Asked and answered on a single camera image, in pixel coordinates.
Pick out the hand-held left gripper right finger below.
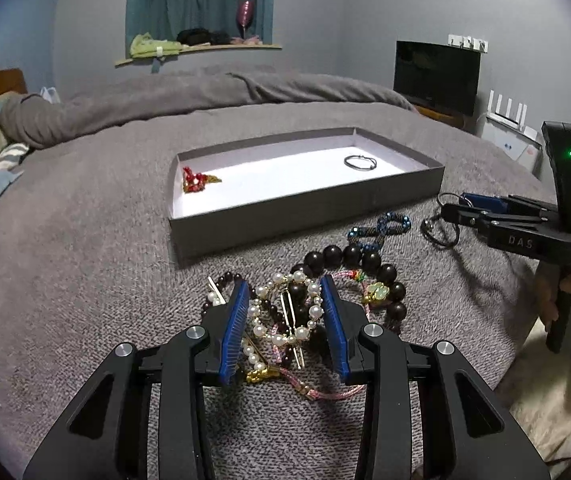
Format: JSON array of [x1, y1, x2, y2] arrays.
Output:
[[319, 274, 551, 480]]

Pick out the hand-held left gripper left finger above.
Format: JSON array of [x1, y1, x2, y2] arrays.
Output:
[[22, 280, 251, 480]]

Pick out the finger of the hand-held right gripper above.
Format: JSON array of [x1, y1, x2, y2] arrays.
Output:
[[459, 192, 512, 215], [440, 203, 497, 235]]

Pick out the black hair tie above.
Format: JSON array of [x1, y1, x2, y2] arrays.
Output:
[[421, 215, 461, 249]]

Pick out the small dark bead bracelet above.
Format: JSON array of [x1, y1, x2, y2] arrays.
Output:
[[204, 271, 291, 385]]

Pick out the pink cord charm bracelet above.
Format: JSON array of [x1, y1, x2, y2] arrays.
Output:
[[271, 270, 397, 402]]

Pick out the blue bead bracelet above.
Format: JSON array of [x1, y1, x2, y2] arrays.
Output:
[[347, 213, 412, 254]]

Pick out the large dark bead bracelet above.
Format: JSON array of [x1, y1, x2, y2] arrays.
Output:
[[288, 244, 409, 356]]

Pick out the red bead bracelet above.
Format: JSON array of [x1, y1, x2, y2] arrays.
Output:
[[181, 166, 222, 194]]

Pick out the grey shallow cardboard box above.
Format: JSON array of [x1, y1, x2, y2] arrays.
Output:
[[168, 126, 445, 267]]

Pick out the white box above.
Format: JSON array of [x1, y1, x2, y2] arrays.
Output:
[[481, 119, 545, 173]]

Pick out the white router with antennas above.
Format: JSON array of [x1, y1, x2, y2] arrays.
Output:
[[480, 89, 541, 142]]

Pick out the wooden monitor stand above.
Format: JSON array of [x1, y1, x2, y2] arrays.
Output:
[[412, 102, 467, 130]]

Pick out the black flat screen monitor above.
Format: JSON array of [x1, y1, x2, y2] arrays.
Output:
[[394, 39, 482, 117]]

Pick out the cream fluffy clothing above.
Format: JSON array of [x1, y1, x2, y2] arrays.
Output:
[[494, 317, 571, 477]]

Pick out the wooden windowsill board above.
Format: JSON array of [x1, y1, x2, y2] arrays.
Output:
[[114, 42, 283, 68]]

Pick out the striped pillow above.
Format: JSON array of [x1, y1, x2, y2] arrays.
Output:
[[0, 142, 31, 171]]

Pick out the green cloth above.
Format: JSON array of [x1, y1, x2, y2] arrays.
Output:
[[130, 33, 184, 59]]

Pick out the black cloth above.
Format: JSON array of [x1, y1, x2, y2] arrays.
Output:
[[176, 27, 231, 46]]

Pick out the pink balloon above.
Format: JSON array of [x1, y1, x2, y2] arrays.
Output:
[[236, 0, 256, 37]]

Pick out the white wall hook rack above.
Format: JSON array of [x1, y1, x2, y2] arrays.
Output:
[[447, 33, 489, 54]]

